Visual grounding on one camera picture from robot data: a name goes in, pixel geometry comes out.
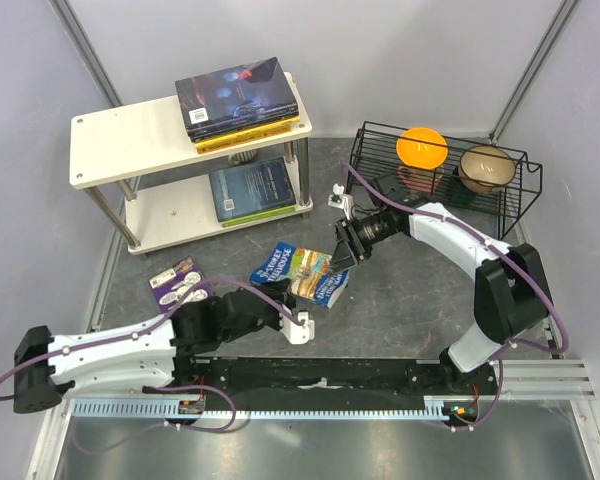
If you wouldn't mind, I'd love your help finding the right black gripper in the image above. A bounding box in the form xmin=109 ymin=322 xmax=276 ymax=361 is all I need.
xmin=327 ymin=212 xmax=399 ymax=276

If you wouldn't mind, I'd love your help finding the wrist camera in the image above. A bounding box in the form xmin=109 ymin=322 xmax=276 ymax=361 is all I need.
xmin=279 ymin=310 xmax=315 ymax=345
xmin=327 ymin=183 xmax=354 ymax=220

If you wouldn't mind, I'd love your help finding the beige brown bowl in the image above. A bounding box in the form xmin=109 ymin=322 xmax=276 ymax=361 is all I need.
xmin=458 ymin=145 xmax=516 ymax=194

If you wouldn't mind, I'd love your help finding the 91-storey treehouse book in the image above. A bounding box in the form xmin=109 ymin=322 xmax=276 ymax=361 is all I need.
xmin=249 ymin=242 xmax=349 ymax=308

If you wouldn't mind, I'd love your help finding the black moon and sixpence book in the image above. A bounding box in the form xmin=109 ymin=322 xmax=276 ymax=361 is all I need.
xmin=184 ymin=103 xmax=299 ymax=142

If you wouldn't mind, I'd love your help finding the orange bowl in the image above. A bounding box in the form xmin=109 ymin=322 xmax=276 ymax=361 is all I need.
xmin=396 ymin=127 xmax=448 ymax=170

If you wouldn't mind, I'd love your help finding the purple robinson crusoe book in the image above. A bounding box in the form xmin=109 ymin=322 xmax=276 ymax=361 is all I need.
xmin=175 ymin=57 xmax=298 ymax=122

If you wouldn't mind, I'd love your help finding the black wire dish rack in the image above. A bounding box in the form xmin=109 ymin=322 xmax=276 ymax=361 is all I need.
xmin=349 ymin=121 xmax=543 ymax=239

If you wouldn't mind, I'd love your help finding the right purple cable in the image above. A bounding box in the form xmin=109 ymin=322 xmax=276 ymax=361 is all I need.
xmin=343 ymin=164 xmax=571 ymax=434

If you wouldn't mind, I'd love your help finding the blue grey bottom book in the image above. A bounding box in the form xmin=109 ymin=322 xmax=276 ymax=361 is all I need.
xmin=209 ymin=157 xmax=296 ymax=227

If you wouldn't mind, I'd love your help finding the white two-tier shelf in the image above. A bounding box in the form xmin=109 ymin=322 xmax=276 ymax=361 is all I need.
xmin=70 ymin=96 xmax=313 ymax=255

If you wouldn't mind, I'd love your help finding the white coiled object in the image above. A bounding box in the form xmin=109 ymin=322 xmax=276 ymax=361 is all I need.
xmin=228 ymin=149 xmax=258 ymax=166

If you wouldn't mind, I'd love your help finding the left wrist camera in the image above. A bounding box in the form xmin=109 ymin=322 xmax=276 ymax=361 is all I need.
xmin=279 ymin=310 xmax=315 ymax=345

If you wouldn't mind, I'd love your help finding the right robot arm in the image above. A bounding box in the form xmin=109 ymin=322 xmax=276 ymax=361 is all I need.
xmin=328 ymin=178 xmax=551 ymax=394

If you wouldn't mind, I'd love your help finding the yellow hardcover book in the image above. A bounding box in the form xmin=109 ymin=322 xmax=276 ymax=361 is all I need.
xmin=194 ymin=117 xmax=300 ymax=154

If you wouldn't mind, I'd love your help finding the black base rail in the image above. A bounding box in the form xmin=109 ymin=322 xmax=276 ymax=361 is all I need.
xmin=172 ymin=357 xmax=497 ymax=399

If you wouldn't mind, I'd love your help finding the slotted cable duct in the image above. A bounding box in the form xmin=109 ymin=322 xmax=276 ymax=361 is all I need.
xmin=71 ymin=388 xmax=479 ymax=423

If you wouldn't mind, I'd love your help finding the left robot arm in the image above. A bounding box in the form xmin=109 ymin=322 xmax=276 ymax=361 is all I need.
xmin=13 ymin=280 xmax=314 ymax=414

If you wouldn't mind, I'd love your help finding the dark green cup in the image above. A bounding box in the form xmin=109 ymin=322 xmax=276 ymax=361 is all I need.
xmin=445 ymin=166 xmax=476 ymax=206

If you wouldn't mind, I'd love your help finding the green cartoon book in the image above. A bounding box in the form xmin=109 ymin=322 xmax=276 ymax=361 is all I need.
xmin=220 ymin=205 xmax=295 ymax=228

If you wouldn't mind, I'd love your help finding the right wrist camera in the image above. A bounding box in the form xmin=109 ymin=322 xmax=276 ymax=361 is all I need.
xmin=327 ymin=183 xmax=354 ymax=220

